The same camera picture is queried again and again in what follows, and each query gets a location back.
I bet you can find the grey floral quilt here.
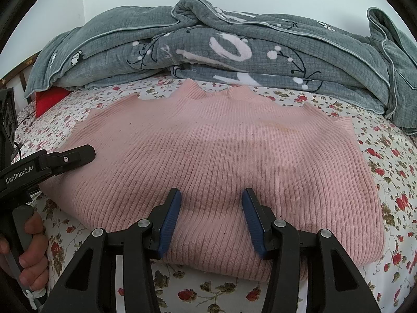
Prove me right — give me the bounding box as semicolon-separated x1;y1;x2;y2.
24;0;417;136

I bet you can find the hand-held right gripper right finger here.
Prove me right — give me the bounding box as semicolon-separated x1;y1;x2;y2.
241;187;382;313

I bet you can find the pink knit sweater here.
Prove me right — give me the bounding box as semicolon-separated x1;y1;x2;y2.
38;81;385;282

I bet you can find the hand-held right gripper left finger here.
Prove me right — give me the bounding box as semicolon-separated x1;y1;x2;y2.
42;187;182;313

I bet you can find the person's left hand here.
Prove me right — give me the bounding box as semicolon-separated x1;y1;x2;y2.
0;213;50;291

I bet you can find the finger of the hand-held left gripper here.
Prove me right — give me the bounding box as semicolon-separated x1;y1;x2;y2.
43;145;96;177

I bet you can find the red pillow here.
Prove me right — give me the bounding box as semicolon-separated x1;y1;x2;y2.
35;87;71;118

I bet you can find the floral bed sheet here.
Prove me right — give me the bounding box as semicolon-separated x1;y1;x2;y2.
15;75;417;313

